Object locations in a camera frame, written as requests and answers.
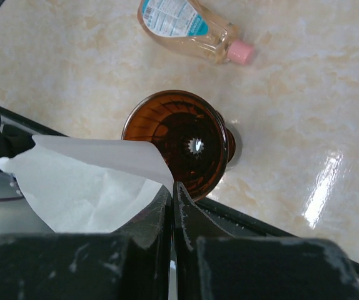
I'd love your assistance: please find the pink liquid soap bottle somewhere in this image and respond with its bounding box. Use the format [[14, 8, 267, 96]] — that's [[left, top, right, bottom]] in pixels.
[[138, 0, 253, 65]]

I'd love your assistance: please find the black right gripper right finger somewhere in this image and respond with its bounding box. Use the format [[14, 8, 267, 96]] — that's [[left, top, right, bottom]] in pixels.
[[172, 182, 233, 299]]

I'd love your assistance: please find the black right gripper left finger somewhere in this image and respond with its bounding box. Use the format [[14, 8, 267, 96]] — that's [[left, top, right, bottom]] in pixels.
[[110, 187, 171, 299]]

